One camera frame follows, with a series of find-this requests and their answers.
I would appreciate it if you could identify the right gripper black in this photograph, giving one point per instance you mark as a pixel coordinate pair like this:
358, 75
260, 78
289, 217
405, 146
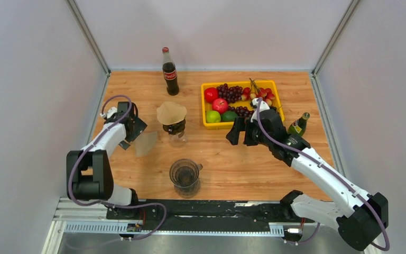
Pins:
232, 136

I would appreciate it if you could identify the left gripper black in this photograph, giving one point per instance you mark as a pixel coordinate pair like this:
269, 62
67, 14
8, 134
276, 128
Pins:
139, 126

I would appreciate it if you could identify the grey transparent coffee dripper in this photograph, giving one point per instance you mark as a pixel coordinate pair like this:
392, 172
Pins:
184, 173

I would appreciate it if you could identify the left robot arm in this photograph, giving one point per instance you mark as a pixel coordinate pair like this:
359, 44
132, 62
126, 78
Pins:
89, 176

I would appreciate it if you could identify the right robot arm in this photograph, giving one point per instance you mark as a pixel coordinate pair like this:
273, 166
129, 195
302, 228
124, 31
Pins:
360, 218

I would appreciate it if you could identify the dark green lime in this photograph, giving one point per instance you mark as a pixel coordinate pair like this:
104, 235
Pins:
228, 116

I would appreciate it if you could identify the dark grape bunch near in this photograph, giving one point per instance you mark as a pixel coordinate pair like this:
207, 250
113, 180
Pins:
242, 111

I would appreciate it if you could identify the red apple near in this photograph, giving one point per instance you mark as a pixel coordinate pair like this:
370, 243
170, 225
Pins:
220, 105

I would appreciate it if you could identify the red apple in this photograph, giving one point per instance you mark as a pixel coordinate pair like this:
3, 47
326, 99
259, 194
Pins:
211, 94
220, 105

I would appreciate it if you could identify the light green apple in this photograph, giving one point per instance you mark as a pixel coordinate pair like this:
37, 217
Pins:
212, 117

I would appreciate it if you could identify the red grape bunch far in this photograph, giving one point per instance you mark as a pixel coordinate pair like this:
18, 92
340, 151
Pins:
231, 94

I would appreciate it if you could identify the red apple far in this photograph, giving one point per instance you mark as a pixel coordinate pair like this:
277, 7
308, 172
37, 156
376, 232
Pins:
211, 94

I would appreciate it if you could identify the yellow plastic fruit tray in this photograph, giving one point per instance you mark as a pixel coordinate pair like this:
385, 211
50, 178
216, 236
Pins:
227, 125

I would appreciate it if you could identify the clear glass carafe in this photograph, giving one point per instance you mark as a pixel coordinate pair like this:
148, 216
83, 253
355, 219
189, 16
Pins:
178, 140

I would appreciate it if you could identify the green glass bottle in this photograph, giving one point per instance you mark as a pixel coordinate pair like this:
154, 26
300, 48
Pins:
299, 126

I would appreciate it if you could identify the ribbed glass mug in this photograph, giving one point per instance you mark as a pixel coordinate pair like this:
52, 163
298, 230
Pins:
188, 191

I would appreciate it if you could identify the cola glass bottle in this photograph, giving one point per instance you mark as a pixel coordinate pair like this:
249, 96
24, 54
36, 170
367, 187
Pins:
169, 73

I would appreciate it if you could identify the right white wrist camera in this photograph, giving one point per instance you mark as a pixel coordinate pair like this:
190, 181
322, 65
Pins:
259, 105

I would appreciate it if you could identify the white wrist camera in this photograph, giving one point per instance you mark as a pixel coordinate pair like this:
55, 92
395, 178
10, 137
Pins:
109, 113
259, 105

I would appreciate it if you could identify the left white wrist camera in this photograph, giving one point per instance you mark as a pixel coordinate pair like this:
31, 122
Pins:
109, 113

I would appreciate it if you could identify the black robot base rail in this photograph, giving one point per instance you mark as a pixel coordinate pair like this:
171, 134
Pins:
196, 218

